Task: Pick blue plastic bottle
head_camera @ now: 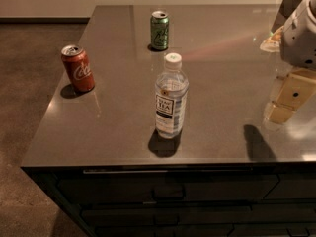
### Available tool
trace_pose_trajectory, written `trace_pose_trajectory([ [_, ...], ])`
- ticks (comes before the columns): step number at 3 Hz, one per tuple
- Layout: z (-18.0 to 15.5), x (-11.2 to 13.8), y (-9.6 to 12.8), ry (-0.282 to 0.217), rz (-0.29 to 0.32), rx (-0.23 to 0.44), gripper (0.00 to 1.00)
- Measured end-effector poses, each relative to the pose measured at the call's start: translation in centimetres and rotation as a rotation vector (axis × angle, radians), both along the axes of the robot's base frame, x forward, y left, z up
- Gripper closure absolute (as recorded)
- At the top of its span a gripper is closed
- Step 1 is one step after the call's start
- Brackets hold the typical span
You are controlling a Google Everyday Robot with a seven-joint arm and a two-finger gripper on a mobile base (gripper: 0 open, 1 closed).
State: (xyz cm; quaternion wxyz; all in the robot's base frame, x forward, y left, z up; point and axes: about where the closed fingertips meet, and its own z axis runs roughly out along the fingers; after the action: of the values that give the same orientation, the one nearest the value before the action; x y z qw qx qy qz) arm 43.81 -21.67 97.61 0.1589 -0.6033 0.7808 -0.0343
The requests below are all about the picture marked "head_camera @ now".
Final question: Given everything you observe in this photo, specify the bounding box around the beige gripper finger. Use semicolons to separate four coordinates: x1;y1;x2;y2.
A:
264;102;295;124

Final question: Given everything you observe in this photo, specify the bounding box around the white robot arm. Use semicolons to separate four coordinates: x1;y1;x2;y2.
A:
260;0;316;124

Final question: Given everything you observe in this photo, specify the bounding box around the clear plastic tea bottle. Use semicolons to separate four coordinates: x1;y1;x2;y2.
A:
155;53;189;139

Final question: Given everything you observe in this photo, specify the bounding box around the snack bag on counter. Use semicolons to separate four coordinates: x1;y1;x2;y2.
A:
260;26;283;53

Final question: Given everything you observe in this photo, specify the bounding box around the dark box in corner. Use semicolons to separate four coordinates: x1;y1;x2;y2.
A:
271;0;302;33

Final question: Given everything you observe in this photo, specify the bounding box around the dark drawer cabinet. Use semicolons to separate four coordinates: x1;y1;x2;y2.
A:
25;167;316;237

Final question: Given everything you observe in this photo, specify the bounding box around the green soda can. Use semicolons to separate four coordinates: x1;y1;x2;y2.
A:
150;10;169;50

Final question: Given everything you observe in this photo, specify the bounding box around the red cola can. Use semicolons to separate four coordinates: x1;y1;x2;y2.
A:
61;44;95;93

